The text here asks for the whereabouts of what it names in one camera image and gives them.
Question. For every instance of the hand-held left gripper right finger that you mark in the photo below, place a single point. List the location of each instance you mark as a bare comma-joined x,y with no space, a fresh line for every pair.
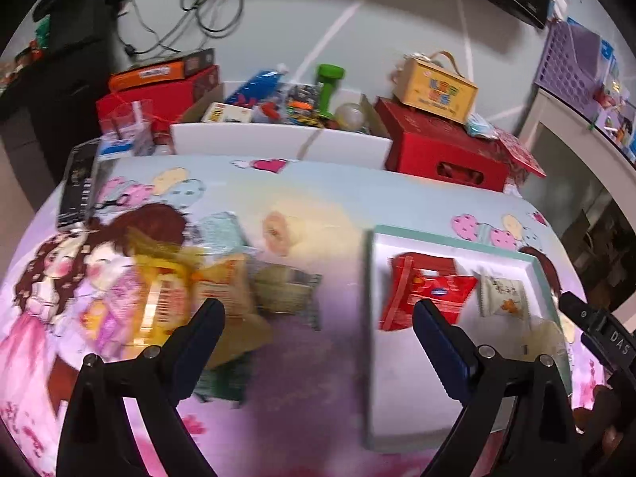
442,348

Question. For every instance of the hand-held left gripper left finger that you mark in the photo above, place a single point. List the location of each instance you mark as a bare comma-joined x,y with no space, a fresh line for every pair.
206,338

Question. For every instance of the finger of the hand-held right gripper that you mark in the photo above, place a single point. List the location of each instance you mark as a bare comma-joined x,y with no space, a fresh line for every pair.
611,343

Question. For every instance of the green-edged clear pastry packet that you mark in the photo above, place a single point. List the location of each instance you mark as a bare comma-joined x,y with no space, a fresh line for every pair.
238,338

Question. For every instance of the white tray box green rim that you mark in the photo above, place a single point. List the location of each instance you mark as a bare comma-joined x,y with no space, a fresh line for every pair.
397,382

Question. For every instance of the red snack packet white logo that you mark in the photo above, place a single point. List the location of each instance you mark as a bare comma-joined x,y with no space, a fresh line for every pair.
437,288

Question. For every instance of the yellow snack packet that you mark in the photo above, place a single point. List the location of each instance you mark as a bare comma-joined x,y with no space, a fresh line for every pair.
159,293

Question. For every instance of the white snack packet orange print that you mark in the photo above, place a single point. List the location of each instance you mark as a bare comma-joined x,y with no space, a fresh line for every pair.
502,293

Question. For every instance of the dark red ribbed snack packet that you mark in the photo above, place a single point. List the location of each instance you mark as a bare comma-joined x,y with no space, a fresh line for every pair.
422,261

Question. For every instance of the green snack packet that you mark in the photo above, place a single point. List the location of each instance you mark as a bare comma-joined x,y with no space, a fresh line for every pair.
285,285

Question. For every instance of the person's right hand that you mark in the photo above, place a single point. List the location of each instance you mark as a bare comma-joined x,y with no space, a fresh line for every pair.
591,420

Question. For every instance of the pink snack packet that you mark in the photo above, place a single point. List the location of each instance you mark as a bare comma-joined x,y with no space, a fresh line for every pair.
119,303

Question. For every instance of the pale teal snack packet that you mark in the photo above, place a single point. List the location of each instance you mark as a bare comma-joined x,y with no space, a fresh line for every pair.
221,231

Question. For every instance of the printed blanket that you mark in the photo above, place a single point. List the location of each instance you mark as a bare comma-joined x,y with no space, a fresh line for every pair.
318,198

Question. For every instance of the red gift box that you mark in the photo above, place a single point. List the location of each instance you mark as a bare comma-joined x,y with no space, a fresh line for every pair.
427,144

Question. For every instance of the red patterned lid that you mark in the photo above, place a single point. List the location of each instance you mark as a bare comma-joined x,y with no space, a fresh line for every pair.
521,154

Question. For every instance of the white cardboard box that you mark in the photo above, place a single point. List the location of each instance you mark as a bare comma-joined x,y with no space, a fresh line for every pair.
278,141

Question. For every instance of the blue and white packet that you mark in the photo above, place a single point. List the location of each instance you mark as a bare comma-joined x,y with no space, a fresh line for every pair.
114,148

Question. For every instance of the white shelf unit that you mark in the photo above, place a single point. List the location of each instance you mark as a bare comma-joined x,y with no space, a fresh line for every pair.
556,129

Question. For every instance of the blue tissue pack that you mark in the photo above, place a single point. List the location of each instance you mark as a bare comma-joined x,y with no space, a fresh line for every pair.
479,126

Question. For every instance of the small yellow box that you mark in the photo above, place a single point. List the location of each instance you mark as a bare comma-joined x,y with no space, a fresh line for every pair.
223,113

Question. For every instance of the clear plastic container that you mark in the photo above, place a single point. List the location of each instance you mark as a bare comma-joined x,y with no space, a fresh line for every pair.
131,119

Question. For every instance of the colourful toy set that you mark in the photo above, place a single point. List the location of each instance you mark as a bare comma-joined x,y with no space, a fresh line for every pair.
616,109

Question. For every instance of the red and orange boxes stack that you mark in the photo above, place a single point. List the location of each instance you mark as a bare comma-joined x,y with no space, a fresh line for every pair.
164,97

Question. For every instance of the clear plastic ball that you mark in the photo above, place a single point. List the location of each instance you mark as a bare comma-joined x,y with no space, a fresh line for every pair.
350,115

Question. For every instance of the orange flat box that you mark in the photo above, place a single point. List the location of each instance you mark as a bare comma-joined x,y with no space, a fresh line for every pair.
149,74

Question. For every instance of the purple plastic basket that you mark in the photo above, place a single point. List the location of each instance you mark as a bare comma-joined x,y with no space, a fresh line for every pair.
566,64

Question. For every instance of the black cabinet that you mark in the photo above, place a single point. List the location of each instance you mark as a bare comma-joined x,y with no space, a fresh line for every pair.
39,109

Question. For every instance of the green dumbbell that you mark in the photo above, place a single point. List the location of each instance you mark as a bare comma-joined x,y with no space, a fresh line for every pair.
329,77

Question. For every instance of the black monitor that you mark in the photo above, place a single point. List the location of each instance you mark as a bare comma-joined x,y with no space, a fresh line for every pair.
74,10

